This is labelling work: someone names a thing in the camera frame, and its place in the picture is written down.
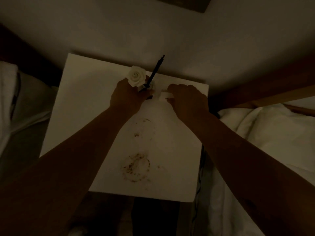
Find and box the person's left hand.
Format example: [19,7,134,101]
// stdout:
[109,78,155,116]

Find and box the person's right forearm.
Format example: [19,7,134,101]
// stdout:
[183,113,315,236]

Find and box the person's right hand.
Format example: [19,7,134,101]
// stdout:
[165,83,210,121]

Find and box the small glass holder cup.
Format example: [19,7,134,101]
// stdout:
[138,76,156,97]

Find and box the wooden bed frame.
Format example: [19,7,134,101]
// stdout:
[209,56,315,117]

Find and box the person's left forearm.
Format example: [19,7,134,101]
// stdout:
[0,106,131,236]

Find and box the white bed sheet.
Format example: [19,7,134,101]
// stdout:
[197,101,315,236]

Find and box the white bedside table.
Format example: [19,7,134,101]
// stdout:
[39,53,210,203]

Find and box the black cable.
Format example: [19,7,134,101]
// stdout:
[191,145,206,225]

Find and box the white bedding with pillow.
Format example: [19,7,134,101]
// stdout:
[0,61,58,155]

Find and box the white artificial rose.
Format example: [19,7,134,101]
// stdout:
[127,66,147,88]

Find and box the black pen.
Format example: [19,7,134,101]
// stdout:
[143,55,165,89]

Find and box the dark wall frame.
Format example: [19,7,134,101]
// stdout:
[148,0,213,14]

